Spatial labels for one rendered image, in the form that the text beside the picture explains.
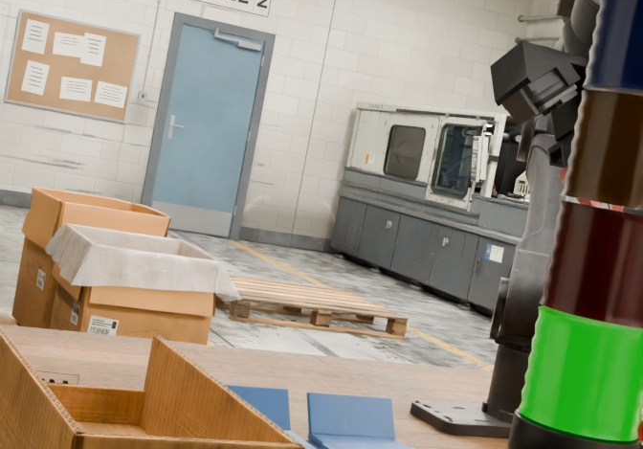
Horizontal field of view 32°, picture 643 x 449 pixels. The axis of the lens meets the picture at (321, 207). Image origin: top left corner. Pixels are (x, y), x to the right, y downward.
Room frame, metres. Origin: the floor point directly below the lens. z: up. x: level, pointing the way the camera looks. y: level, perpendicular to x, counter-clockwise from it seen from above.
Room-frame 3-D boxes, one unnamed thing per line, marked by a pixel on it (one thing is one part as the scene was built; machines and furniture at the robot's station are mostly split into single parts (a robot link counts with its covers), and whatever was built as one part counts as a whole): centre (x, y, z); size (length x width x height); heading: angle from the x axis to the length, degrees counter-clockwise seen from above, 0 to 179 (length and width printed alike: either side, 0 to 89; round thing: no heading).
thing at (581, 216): (0.35, -0.09, 1.10); 0.04 x 0.04 x 0.03
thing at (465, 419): (1.03, -0.22, 0.94); 0.20 x 0.07 x 0.08; 116
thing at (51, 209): (4.79, 0.93, 0.43); 0.57 x 0.53 x 0.58; 28
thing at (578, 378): (0.35, -0.09, 1.07); 0.04 x 0.04 x 0.03
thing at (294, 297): (7.44, 0.07, 0.07); 1.20 x 1.00 x 0.14; 115
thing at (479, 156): (9.50, -1.26, 1.27); 0.23 x 0.18 x 0.38; 113
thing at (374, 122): (11.02, -1.17, 1.24); 2.95 x 0.98 x 0.90; 23
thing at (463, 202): (9.96, -1.07, 1.21); 0.86 x 0.10 x 0.79; 23
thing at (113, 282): (4.24, 0.64, 0.40); 0.66 x 0.62 x 0.50; 24
